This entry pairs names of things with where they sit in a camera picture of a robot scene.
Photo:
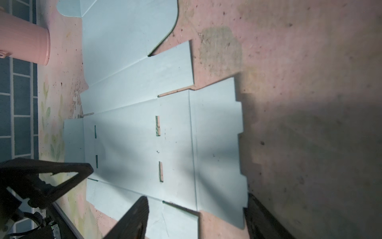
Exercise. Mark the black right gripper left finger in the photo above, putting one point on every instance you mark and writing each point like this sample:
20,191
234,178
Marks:
133,224

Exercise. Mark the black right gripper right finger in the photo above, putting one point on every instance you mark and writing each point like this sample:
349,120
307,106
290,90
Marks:
261,223

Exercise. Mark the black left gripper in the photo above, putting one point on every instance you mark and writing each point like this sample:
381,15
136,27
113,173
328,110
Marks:
35,184

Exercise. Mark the mint green paper box sheet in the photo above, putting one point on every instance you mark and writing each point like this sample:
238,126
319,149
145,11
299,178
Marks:
145,131

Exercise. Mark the pink metal pencil bucket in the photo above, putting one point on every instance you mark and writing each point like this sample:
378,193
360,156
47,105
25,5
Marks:
23,40

